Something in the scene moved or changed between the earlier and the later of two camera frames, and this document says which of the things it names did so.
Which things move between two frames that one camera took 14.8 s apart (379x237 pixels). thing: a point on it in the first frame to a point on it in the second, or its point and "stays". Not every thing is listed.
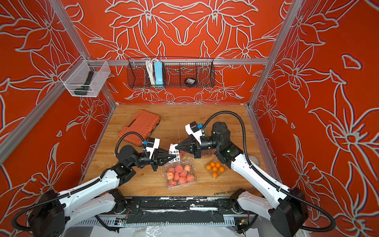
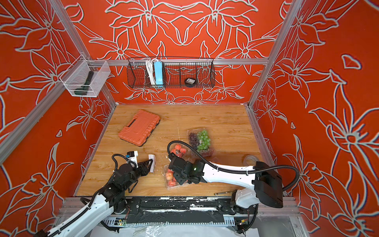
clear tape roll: (254, 159) stays
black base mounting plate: (176, 210) stays
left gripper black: (154, 162) to (142, 168)
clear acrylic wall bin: (85, 78) stays
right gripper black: (194, 148) to (178, 177)
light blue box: (158, 74) stays
